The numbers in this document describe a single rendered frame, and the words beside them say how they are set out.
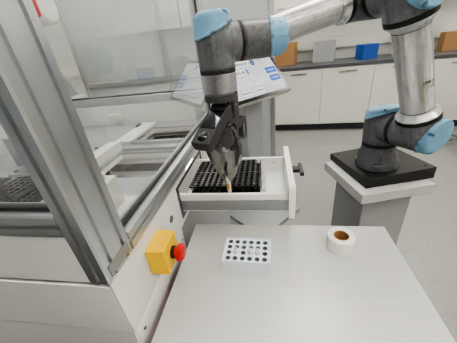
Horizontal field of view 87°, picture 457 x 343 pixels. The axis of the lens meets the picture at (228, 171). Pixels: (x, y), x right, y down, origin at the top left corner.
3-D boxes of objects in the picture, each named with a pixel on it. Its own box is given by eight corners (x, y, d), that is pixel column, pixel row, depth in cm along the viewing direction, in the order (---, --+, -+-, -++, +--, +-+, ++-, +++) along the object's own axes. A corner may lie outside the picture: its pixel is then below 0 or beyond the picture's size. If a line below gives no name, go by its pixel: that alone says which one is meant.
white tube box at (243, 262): (271, 248, 68) (271, 238, 66) (270, 273, 61) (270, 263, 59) (228, 246, 70) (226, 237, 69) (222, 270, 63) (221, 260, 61)
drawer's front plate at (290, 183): (287, 171, 94) (288, 145, 89) (294, 220, 69) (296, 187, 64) (283, 171, 94) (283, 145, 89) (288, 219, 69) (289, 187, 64)
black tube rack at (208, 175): (262, 175, 90) (261, 159, 87) (260, 203, 75) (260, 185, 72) (204, 176, 94) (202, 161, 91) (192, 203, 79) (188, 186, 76)
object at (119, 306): (220, 141, 136) (217, 116, 129) (134, 333, 47) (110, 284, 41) (73, 148, 152) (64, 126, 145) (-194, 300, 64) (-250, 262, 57)
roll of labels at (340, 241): (343, 235, 70) (345, 224, 68) (359, 252, 64) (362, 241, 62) (321, 239, 69) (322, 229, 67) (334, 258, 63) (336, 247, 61)
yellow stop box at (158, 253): (182, 251, 60) (177, 229, 57) (173, 275, 54) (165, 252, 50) (163, 250, 61) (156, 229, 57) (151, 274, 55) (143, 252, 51)
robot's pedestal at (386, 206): (358, 265, 148) (383, 152, 112) (394, 312, 122) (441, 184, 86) (311, 273, 146) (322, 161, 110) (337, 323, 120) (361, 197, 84)
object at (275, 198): (283, 169, 92) (283, 155, 89) (288, 211, 70) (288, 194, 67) (183, 172, 99) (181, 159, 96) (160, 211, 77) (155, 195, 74)
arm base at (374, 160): (375, 153, 105) (378, 131, 100) (408, 165, 91) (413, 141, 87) (346, 161, 101) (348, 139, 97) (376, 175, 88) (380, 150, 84)
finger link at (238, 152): (244, 164, 58) (239, 128, 54) (241, 167, 56) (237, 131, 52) (226, 162, 60) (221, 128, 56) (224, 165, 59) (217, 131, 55)
